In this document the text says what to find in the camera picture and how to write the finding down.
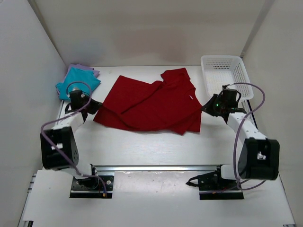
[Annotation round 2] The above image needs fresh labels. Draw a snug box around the teal t shirt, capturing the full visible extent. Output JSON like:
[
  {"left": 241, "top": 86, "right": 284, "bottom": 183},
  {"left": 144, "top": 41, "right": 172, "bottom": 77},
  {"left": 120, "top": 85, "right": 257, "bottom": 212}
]
[{"left": 56, "top": 67, "right": 101, "bottom": 101}]

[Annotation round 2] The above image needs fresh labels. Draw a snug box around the purple t shirt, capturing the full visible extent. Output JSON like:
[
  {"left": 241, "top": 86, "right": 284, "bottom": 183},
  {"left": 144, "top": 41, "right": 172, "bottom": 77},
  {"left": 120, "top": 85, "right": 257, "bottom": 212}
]
[{"left": 55, "top": 63, "right": 99, "bottom": 100}]

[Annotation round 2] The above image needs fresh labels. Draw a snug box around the red t shirt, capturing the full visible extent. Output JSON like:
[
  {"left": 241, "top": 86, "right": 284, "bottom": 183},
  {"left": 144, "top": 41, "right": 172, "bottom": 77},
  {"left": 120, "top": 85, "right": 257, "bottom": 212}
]
[{"left": 93, "top": 68, "right": 202, "bottom": 135}]

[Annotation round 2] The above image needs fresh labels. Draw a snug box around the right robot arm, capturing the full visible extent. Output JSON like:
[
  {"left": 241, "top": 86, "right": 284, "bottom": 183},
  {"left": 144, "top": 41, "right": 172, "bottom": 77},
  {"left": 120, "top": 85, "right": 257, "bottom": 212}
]
[{"left": 202, "top": 85, "right": 280, "bottom": 181}]

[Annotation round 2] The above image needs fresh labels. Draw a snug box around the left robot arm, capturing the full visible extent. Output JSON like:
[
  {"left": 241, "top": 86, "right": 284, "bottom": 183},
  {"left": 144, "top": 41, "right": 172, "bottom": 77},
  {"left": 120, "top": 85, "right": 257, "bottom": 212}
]
[{"left": 40, "top": 90, "right": 102, "bottom": 180}]

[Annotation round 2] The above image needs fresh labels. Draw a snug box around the white plastic basket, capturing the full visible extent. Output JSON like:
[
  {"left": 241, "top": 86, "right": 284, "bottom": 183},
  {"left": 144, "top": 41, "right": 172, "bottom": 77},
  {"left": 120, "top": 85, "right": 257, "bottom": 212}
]
[{"left": 201, "top": 55, "right": 254, "bottom": 101}]

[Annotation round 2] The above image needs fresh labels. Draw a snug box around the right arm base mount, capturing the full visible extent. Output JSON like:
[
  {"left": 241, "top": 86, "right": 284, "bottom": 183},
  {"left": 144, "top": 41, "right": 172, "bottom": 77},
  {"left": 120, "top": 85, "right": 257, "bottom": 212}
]
[{"left": 186, "top": 167, "right": 244, "bottom": 201}]

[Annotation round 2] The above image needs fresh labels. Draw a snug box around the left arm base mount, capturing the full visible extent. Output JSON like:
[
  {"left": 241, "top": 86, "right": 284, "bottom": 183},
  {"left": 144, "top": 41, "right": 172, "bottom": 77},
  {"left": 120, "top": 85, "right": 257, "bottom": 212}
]
[{"left": 70, "top": 172, "right": 114, "bottom": 199}]

